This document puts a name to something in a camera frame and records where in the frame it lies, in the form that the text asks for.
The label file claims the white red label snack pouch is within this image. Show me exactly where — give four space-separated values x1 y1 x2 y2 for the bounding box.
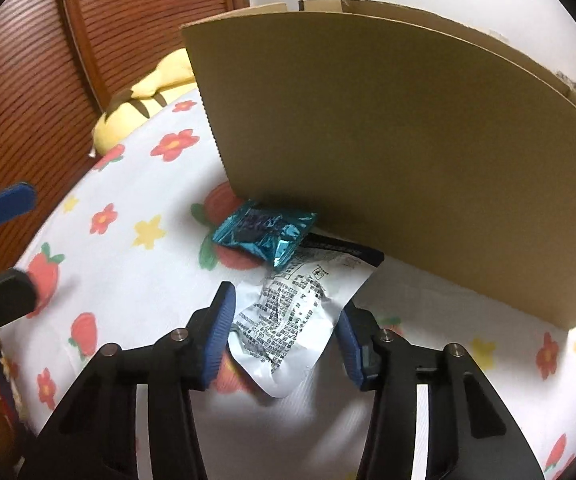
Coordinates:
228 233 384 398

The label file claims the teal foil candy packet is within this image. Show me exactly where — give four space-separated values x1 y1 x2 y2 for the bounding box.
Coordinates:
212 200 318 270

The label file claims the yellow Pikachu plush toy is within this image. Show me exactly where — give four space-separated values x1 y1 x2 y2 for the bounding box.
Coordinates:
92 48 197 156

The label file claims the brown cardboard box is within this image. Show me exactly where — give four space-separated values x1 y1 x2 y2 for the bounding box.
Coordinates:
181 0 576 328

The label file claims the brown louvered wardrobe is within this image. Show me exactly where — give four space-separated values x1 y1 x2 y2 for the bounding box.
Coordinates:
0 0 249 271

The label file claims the floral white bed sheet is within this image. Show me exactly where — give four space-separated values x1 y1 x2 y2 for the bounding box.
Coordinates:
0 92 576 479

